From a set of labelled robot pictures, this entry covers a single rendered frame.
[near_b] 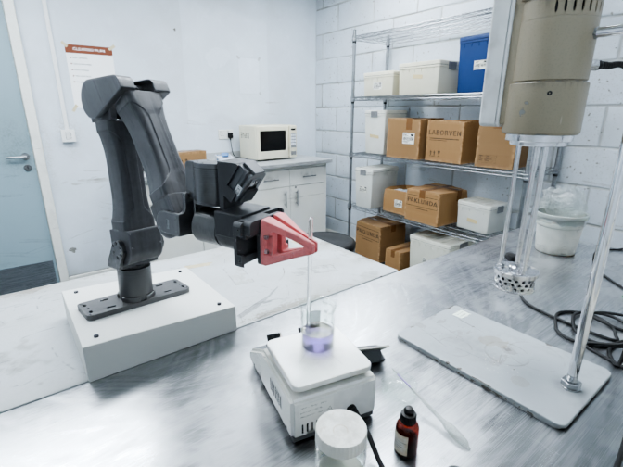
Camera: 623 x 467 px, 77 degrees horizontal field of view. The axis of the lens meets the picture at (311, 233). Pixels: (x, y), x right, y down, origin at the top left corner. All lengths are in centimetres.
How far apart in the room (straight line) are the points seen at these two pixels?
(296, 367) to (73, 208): 303
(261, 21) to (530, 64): 350
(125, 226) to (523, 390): 72
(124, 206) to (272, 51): 337
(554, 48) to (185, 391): 72
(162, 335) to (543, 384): 64
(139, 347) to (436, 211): 231
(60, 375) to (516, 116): 83
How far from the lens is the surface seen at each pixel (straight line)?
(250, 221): 52
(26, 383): 83
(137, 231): 78
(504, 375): 75
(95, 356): 75
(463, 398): 70
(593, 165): 279
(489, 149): 262
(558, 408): 72
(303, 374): 56
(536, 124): 64
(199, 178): 60
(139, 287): 84
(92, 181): 346
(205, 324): 79
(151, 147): 69
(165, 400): 69
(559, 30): 65
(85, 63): 344
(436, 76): 280
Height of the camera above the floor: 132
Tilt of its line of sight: 17 degrees down
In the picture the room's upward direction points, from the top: straight up
